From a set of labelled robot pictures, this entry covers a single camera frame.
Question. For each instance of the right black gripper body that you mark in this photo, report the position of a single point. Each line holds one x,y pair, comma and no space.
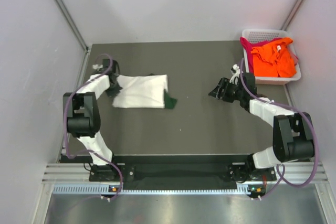
231,92

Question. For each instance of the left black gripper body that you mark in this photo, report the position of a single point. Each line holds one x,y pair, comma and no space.
114,89

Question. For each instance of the white and green t-shirt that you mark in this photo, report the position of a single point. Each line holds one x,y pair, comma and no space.
144,92

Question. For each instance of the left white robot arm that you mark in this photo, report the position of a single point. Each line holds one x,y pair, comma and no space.
81,119

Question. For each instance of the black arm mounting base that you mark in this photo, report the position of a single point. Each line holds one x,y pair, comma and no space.
226,168

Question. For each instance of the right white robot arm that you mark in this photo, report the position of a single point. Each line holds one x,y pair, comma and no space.
292,137

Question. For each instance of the orange t-shirt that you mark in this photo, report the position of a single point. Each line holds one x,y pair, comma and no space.
273,58

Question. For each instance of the pink t-shirt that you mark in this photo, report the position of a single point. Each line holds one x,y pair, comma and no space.
248,51

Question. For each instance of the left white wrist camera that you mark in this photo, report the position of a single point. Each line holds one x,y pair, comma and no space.
97,67

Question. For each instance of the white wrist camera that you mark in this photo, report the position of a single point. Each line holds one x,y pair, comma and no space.
97,67
235,70

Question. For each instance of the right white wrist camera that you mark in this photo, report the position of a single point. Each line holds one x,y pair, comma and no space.
235,70

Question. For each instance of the left aluminium frame post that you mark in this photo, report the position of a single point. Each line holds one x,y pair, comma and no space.
71,23

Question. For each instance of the grey slotted cable duct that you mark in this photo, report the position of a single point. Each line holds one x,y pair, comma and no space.
81,189

